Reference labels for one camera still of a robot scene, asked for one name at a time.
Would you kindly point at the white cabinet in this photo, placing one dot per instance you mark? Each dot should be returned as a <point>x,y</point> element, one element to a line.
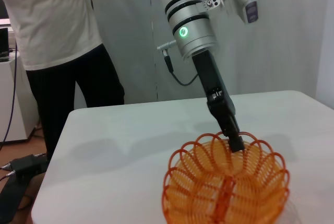
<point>26,109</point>

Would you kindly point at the person in white shirt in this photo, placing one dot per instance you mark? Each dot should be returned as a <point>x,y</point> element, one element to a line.
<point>52,12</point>

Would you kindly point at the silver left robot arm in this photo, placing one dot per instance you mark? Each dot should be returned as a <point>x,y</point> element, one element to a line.
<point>193,25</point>

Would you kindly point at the black device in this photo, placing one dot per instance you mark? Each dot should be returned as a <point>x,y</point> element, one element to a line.
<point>4,41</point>

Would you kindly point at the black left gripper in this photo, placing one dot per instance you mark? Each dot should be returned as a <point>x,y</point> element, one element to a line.
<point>208,75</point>

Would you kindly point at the black flat strip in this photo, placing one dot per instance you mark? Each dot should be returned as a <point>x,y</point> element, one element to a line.
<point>13,198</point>

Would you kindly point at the black electronic box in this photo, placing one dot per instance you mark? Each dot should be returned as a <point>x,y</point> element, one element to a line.
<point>26,165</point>

